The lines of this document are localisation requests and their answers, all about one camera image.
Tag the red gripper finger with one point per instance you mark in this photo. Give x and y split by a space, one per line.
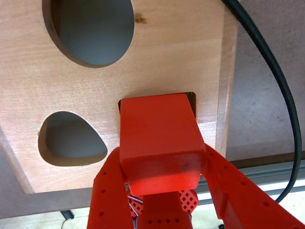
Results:
107 202
243 205

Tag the red cube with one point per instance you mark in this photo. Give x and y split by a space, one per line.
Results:
159 133

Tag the red robot arm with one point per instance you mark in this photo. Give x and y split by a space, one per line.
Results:
162 210

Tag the black power adapter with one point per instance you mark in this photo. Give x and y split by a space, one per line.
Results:
67 214

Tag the wooden shape sorter box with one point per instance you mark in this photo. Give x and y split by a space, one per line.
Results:
166 59

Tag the aluminium profile rail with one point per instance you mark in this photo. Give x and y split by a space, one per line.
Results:
262 176

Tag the red lattice base plate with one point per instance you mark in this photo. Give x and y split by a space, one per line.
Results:
189 200

